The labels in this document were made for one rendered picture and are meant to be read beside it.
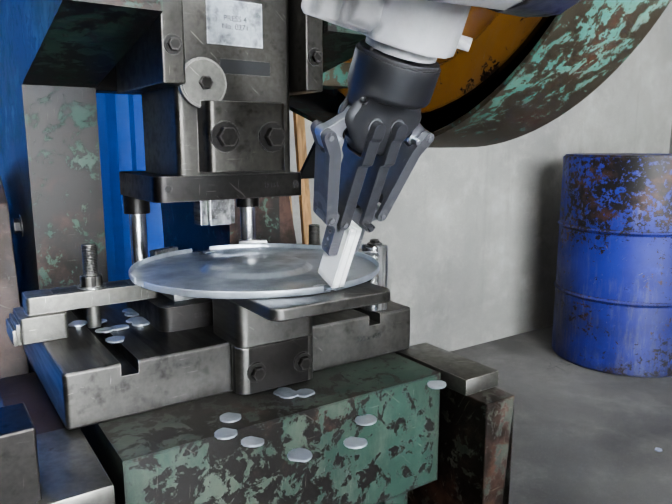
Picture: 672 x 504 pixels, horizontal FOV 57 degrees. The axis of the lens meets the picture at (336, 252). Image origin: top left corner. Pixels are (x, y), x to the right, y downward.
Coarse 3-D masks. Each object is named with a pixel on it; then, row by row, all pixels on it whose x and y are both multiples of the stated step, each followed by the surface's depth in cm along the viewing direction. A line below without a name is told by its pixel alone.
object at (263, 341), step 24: (360, 288) 64; (384, 288) 64; (216, 312) 72; (240, 312) 68; (264, 312) 57; (288, 312) 56; (312, 312) 58; (240, 336) 68; (264, 336) 69; (288, 336) 71; (312, 336) 74; (240, 360) 68; (264, 360) 70; (288, 360) 72; (312, 360) 74; (240, 384) 69; (264, 384) 70; (288, 384) 72
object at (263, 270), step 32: (160, 256) 79; (192, 256) 81; (224, 256) 81; (256, 256) 78; (288, 256) 78; (320, 256) 81; (160, 288) 62; (192, 288) 63; (224, 288) 63; (256, 288) 63; (288, 288) 63; (320, 288) 61
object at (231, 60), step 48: (192, 0) 69; (240, 0) 72; (192, 48) 70; (240, 48) 73; (288, 48) 77; (144, 96) 78; (192, 96) 69; (240, 96) 74; (288, 96) 77; (144, 144) 80; (192, 144) 71; (240, 144) 71; (288, 144) 78
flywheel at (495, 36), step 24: (480, 24) 88; (504, 24) 81; (528, 24) 78; (480, 48) 84; (504, 48) 81; (528, 48) 80; (456, 72) 88; (480, 72) 85; (504, 72) 84; (432, 96) 93; (456, 96) 89; (480, 96) 89
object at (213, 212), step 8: (216, 200) 80; (224, 200) 81; (232, 200) 82; (200, 208) 80; (208, 208) 80; (216, 208) 80; (224, 208) 81; (232, 208) 82; (200, 216) 80; (208, 216) 81; (216, 216) 80; (224, 216) 81; (232, 216) 83; (200, 224) 80; (208, 224) 81; (216, 224) 81; (224, 224) 81
